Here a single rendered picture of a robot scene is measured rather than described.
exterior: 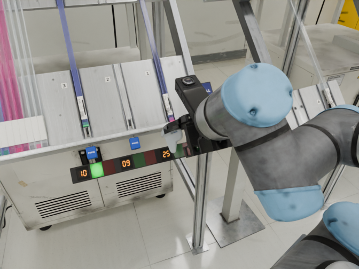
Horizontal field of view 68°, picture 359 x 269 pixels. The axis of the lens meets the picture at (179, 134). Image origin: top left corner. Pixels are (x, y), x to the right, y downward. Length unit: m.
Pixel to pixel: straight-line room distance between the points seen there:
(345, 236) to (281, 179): 0.18
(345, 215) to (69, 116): 0.62
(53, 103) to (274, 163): 0.57
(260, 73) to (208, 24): 2.59
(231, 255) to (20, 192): 0.93
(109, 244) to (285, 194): 1.10
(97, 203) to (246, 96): 1.12
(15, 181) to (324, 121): 1.08
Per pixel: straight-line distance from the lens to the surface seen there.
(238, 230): 1.37
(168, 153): 0.73
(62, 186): 1.24
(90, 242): 1.38
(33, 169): 1.17
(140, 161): 0.72
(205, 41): 2.94
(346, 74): 1.59
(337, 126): 0.42
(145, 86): 0.75
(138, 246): 1.32
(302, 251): 0.48
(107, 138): 0.69
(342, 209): 0.53
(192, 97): 0.49
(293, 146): 0.34
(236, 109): 0.31
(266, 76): 0.32
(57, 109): 0.74
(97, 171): 0.71
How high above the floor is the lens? 1.14
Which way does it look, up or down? 37 degrees down
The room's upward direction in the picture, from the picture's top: straight up
